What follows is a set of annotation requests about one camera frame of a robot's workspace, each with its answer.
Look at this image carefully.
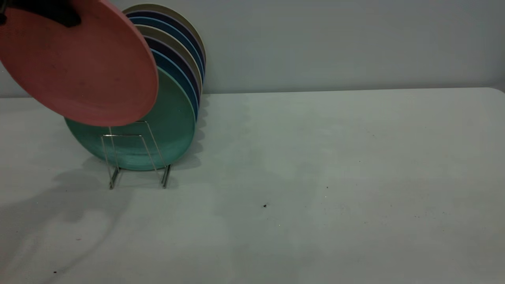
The metal wire plate rack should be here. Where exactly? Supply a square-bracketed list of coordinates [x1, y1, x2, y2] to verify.
[101, 120, 172, 190]

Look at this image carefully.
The beige plate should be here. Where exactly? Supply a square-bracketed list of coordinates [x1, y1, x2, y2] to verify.
[122, 4, 207, 64]
[135, 25, 203, 95]

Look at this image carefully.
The dark purple plate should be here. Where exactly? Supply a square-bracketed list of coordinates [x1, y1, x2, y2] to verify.
[144, 36, 201, 105]
[125, 11, 206, 67]

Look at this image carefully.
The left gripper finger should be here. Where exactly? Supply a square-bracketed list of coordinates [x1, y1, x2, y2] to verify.
[0, 0, 82, 28]

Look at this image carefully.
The pink plate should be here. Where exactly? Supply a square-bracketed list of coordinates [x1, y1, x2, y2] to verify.
[0, 0, 159, 127]

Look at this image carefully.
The green plate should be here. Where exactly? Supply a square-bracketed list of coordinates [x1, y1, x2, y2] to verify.
[64, 67, 196, 171]

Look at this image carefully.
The blue plate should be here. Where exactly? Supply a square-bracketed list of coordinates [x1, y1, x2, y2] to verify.
[152, 49, 199, 121]
[128, 17, 205, 83]

